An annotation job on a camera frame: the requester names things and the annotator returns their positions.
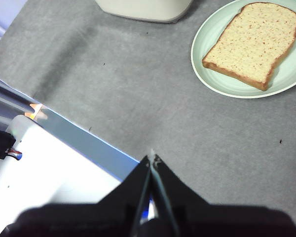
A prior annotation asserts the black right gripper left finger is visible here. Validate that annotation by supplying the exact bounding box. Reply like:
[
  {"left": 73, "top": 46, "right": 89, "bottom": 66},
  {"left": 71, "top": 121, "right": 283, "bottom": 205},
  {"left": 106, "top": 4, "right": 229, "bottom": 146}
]
[{"left": 0, "top": 155, "right": 152, "bottom": 237}]

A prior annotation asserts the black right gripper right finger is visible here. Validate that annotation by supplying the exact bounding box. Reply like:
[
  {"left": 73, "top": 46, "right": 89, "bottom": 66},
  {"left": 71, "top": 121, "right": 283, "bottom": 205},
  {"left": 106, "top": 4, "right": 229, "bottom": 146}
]
[{"left": 150, "top": 154, "right": 296, "bottom": 237}]

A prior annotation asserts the pale green round plate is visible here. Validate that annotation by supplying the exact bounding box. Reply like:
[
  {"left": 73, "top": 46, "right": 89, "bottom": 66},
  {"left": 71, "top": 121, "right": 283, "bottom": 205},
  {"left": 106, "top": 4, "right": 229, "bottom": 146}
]
[{"left": 190, "top": 0, "right": 296, "bottom": 99}]

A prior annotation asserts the large brown-crust bread slice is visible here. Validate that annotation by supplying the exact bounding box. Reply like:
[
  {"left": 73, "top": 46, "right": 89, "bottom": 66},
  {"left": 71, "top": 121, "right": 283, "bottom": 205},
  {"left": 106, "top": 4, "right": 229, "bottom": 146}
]
[{"left": 201, "top": 1, "right": 296, "bottom": 91}]

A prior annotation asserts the cream two-slot toaster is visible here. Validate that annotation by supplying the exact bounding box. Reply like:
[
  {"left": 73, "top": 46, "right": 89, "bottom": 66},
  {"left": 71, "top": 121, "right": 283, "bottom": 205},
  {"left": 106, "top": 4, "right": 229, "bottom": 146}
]
[{"left": 95, "top": 0, "right": 194, "bottom": 24}]

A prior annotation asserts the white base platform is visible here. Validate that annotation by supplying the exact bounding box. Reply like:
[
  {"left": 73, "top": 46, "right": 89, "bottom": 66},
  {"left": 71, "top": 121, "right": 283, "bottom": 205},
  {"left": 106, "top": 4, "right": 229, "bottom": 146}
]
[{"left": 0, "top": 116, "right": 129, "bottom": 237}]

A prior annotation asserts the orange tape piece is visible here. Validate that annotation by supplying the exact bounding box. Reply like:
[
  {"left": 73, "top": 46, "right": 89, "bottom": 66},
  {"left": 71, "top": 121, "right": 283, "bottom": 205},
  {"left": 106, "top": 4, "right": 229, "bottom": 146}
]
[{"left": 24, "top": 103, "right": 49, "bottom": 121}]

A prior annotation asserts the metal table edge rail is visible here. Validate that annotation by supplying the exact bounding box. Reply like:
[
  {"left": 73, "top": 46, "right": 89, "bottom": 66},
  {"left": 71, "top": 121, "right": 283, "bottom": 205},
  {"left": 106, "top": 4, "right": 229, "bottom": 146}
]
[{"left": 0, "top": 74, "right": 142, "bottom": 184}]

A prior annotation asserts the black device with cable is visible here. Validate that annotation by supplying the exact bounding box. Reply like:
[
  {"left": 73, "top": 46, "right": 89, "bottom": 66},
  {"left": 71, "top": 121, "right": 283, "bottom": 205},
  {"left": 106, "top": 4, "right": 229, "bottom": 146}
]
[{"left": 0, "top": 127, "right": 23, "bottom": 161}]

